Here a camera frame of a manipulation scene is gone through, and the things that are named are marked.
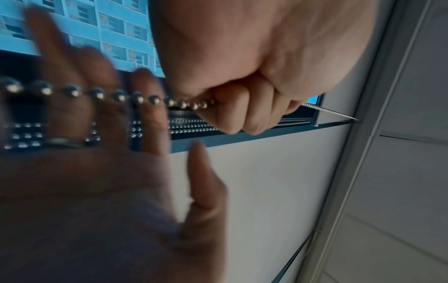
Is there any grey metal wall profile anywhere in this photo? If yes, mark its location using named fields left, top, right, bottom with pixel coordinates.
left=295, top=0, right=433, bottom=283

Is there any silver metal bead chain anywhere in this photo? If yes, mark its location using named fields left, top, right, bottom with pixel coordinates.
left=0, top=76, right=360, bottom=122

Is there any building facade outside window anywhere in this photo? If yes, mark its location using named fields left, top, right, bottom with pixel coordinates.
left=0, top=0, right=165, bottom=78

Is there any person's left hand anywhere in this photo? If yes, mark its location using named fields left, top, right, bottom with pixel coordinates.
left=148, top=0, right=379, bottom=136

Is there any silver finger ring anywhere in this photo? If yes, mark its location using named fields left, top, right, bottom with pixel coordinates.
left=43, top=137, right=93, bottom=149

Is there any dark framed window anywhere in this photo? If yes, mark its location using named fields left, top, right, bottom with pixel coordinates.
left=0, top=0, right=325, bottom=156

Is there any person's right hand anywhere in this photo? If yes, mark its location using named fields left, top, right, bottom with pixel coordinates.
left=0, top=5, right=230, bottom=283

